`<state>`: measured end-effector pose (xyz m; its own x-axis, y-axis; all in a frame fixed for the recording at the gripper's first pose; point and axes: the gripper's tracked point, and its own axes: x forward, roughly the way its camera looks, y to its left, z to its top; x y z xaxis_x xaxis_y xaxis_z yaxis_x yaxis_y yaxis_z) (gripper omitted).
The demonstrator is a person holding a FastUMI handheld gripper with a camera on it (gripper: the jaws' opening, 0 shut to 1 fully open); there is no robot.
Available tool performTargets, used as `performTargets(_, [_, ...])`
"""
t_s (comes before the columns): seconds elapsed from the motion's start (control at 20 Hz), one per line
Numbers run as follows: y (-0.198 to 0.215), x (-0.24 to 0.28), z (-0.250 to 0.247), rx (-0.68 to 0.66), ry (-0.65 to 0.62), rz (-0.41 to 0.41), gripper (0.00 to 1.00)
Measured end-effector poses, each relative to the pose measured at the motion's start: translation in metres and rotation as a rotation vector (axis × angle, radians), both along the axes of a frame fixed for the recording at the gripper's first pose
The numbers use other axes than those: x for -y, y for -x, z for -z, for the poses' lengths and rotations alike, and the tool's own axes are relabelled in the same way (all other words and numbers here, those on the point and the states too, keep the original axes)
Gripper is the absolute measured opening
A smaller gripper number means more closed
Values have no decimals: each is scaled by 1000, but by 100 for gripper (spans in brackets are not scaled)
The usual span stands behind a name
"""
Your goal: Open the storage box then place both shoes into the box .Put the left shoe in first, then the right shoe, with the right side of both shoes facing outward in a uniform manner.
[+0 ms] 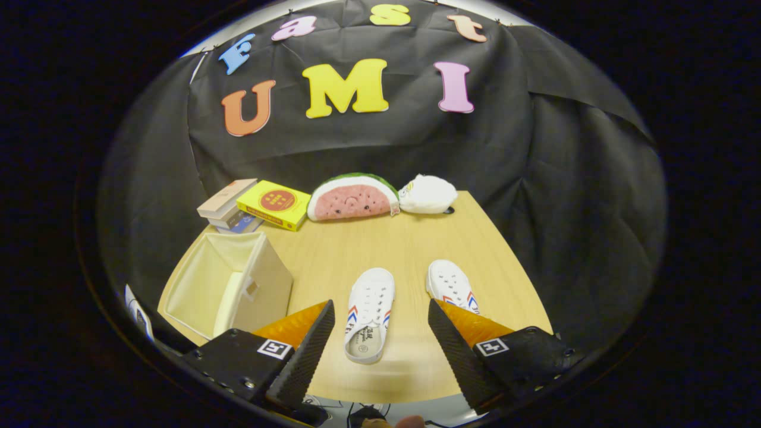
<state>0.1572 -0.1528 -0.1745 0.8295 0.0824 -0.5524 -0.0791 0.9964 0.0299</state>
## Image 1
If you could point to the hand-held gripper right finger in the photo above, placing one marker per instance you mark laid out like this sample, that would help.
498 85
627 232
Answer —
455 359

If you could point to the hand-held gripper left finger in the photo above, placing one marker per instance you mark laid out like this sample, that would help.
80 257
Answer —
306 356

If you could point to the white canvas shoe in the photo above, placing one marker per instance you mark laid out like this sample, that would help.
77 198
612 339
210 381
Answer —
449 282
370 303

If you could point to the cream fabric storage box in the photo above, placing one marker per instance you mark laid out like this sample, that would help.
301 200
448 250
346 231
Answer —
261 285

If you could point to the blue book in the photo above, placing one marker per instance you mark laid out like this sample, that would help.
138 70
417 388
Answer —
247 224

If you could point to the yellow book with red circle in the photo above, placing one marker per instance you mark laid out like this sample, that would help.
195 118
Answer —
273 202

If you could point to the grey book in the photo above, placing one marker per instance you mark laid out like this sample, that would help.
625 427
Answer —
226 219

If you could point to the watermelon slice plush toy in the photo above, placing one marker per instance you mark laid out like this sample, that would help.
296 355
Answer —
351 202

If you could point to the white plush toy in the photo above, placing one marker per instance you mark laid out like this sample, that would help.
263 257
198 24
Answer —
428 195

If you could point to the white sheet with blue print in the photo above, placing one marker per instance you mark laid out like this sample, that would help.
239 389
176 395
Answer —
135 309

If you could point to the beige book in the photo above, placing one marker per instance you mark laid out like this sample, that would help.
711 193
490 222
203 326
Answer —
223 199

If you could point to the black backdrop cloth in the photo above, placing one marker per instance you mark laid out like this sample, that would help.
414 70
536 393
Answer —
386 148

